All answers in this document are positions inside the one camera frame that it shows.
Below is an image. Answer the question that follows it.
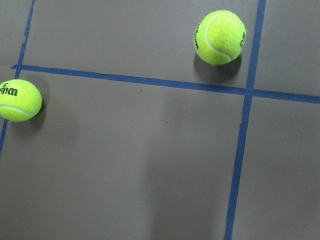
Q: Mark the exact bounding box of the tennis ball with Wilson print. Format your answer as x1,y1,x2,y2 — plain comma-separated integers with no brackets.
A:
0,79,42,122

